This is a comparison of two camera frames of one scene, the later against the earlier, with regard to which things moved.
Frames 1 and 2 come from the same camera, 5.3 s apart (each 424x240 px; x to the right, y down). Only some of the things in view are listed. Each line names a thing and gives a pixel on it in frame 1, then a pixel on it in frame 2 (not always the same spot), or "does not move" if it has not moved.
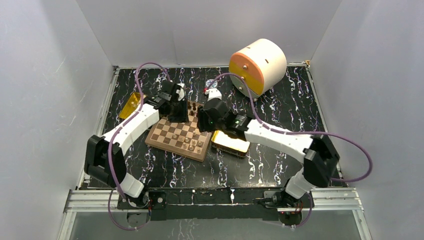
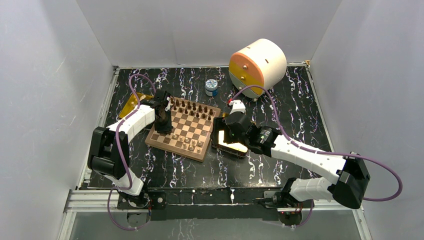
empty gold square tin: (221, 141) does not move
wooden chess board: (182, 138) does not move
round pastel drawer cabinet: (263, 64) does not move
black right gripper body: (206, 124) → (229, 137)
